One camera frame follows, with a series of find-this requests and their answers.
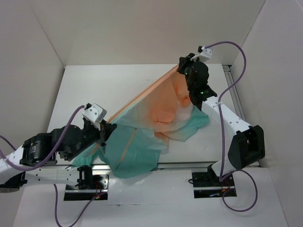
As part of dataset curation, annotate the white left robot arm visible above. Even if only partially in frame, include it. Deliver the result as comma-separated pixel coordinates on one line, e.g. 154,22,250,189
0,121,116,193

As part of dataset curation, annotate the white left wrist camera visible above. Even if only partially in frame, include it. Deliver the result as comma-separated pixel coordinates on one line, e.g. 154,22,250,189
82,103,107,131

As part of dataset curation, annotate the aluminium rail front table edge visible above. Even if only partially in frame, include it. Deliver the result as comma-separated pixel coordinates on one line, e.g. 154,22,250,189
47,160,261,172

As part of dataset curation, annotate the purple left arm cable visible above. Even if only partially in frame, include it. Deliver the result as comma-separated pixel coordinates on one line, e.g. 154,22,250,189
0,104,90,227

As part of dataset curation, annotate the orange and teal jacket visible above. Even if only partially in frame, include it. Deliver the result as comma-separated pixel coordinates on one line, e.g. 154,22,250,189
73,68,210,179

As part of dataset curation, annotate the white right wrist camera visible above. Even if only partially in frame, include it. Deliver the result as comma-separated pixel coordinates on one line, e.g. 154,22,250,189
190,45,212,62

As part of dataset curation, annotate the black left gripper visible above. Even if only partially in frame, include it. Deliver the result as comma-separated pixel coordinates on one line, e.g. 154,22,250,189
63,119,117,162

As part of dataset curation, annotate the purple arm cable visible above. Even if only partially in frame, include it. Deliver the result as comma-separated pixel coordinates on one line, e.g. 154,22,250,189
0,104,90,227
205,41,258,211

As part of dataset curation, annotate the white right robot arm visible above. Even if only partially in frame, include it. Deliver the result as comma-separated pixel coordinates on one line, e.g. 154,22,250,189
177,53,265,185

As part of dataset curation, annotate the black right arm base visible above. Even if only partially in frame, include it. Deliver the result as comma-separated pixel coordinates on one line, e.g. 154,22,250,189
188,168,237,199

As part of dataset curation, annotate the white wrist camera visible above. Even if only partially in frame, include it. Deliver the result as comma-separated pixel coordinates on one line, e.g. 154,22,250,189
190,45,212,62
82,103,107,131

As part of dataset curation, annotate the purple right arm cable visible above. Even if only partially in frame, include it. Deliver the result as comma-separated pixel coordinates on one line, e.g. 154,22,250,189
205,41,258,211

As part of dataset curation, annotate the aluminium rail table edge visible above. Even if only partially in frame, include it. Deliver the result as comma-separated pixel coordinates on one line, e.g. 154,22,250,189
222,64,260,167
47,160,261,172

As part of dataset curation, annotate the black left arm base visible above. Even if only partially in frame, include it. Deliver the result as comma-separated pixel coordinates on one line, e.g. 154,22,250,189
64,166,109,201

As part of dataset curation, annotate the aluminium rail right table edge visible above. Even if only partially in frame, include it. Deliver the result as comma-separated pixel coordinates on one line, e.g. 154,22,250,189
222,64,260,167

